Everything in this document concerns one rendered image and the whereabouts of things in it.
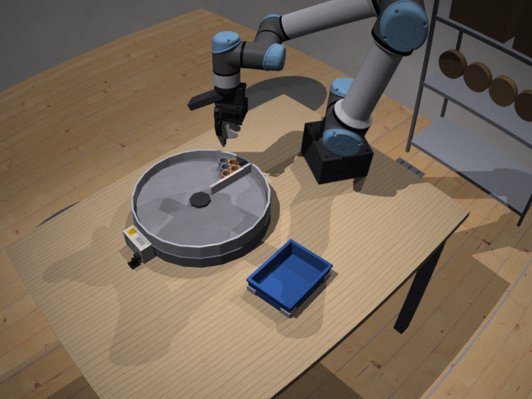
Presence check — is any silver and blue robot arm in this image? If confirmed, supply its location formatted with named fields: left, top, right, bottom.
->
left=211, top=0, right=429, bottom=157

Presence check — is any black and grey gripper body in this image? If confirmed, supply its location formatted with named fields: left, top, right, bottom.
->
left=214, top=82, right=248, bottom=125

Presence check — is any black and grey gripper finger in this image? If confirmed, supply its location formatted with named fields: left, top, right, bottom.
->
left=229, top=122, right=241, bottom=132
left=215, top=113, right=238, bottom=147

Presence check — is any blue open-top crate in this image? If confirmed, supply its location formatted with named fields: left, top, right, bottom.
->
left=246, top=239, right=331, bottom=318

